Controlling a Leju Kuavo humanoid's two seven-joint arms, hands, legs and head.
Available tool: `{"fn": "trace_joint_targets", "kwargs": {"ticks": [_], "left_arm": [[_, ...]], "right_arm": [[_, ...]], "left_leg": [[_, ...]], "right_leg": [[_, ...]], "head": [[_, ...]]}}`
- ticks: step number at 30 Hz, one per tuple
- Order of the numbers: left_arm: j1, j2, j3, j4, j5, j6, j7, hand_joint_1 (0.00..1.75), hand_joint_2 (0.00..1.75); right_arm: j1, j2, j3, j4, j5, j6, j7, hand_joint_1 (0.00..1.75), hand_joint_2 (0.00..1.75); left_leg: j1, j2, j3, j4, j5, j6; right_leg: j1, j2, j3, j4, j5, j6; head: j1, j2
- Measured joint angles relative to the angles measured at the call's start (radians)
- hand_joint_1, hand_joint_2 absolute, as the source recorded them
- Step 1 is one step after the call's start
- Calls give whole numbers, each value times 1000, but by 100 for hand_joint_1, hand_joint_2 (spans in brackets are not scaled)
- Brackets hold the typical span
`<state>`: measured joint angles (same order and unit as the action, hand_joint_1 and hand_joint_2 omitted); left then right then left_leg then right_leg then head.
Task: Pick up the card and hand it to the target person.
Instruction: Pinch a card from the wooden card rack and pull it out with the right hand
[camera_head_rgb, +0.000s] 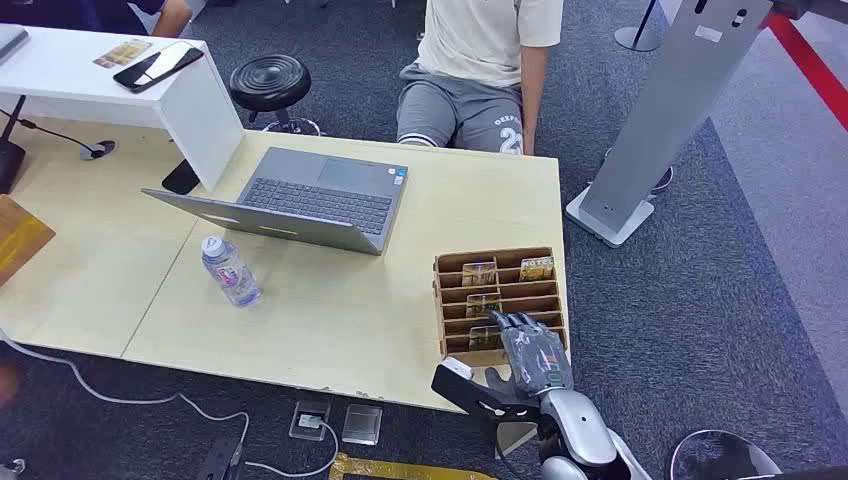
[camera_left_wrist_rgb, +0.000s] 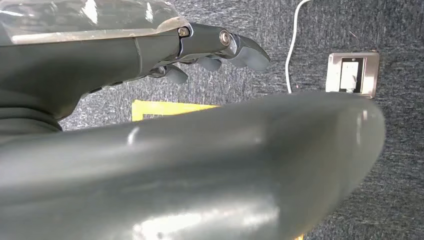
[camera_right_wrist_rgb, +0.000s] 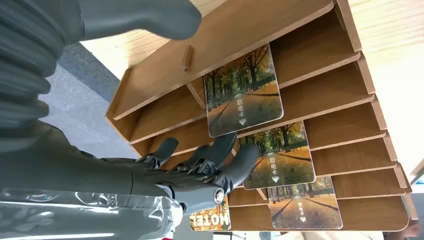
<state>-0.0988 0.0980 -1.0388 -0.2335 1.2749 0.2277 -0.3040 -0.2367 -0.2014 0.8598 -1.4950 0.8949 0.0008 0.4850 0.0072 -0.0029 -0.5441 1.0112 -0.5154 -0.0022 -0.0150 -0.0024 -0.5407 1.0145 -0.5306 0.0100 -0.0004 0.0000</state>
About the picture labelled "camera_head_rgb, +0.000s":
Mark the grey open laptop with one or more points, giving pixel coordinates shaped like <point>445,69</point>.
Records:
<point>318,199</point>

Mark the metal floor plate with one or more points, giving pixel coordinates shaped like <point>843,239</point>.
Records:
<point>362,424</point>

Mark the black smartphone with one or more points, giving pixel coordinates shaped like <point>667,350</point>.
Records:
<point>158,69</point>

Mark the black floor object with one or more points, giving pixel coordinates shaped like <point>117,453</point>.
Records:
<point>222,460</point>

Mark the person's left forearm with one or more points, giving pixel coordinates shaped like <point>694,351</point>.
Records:
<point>533,99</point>

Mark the grey kiosk stand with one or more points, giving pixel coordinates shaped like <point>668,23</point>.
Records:
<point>662,112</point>

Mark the clear plastic water bottle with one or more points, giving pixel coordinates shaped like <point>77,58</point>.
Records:
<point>230,272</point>

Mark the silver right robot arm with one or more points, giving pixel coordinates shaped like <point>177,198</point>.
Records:
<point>583,430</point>

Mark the person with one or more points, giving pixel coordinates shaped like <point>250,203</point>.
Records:
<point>119,14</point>
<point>477,60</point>

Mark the white desk riser shelf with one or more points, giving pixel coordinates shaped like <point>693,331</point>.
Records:
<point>192,112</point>

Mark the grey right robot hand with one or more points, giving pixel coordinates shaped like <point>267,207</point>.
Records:
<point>536,358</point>

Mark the wooden card holder rack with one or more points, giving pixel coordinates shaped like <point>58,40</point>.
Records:
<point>457,321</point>

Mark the brown wooden board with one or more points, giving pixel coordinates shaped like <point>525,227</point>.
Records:
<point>20,242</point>

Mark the black monitor stand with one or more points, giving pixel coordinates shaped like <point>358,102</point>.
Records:
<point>8,166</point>

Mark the black round stool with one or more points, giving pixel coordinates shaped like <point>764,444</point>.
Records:
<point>270,81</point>

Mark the stanchion post with base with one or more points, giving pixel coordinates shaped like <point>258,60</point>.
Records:
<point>637,36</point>

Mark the yellow floor tape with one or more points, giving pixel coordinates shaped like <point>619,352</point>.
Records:
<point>391,470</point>

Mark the black flat device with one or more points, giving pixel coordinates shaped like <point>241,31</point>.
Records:
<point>180,177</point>

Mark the floor socket box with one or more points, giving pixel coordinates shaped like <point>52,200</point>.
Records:
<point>309,419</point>

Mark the grey flat device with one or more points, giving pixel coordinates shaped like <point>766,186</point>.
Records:
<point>10,40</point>

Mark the pale wrist camera black mount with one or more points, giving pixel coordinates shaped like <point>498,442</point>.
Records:
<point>464,391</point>

